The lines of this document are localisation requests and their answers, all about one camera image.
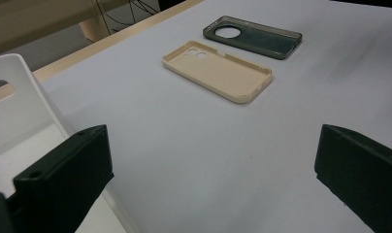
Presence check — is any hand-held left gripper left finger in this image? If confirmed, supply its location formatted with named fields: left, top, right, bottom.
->
left=13, top=124, right=114, bottom=233

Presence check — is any grey metal phone stand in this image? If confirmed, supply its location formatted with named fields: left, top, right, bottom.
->
left=202, top=15, right=304, bottom=61

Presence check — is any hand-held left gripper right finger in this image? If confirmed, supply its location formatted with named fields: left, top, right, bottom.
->
left=314, top=123, right=392, bottom=233

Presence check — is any white storage box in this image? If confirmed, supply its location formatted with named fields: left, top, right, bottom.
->
left=0, top=52, right=134, bottom=233

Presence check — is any bundle of black cables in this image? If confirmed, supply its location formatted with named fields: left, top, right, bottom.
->
left=96, top=0, right=160, bottom=33

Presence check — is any white table mat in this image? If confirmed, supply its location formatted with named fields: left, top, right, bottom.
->
left=42, top=0, right=392, bottom=233

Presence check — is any beige phone case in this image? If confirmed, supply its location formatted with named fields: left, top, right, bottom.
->
left=161, top=40, right=275, bottom=105

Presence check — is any light wooden shelf unit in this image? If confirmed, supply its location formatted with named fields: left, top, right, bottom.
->
left=0, top=0, right=159, bottom=57

